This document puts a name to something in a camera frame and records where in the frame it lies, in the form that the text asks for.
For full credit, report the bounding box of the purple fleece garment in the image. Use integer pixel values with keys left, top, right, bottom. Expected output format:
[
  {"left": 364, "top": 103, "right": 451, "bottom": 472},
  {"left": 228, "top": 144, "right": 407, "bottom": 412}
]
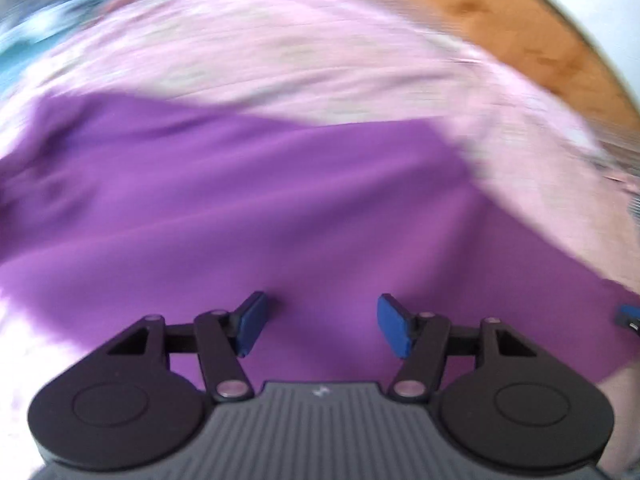
[{"left": 1, "top": 93, "right": 639, "bottom": 382}]

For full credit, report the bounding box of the wooden bed headboard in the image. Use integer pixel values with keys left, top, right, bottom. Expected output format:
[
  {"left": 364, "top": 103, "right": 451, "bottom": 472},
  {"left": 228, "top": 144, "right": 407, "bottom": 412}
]
[{"left": 425, "top": 0, "right": 639, "bottom": 130}]

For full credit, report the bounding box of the pink teddy bear quilt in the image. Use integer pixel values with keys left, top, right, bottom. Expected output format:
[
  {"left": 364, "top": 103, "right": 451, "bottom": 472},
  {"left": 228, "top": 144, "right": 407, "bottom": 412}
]
[{"left": 1, "top": 0, "right": 639, "bottom": 479}]

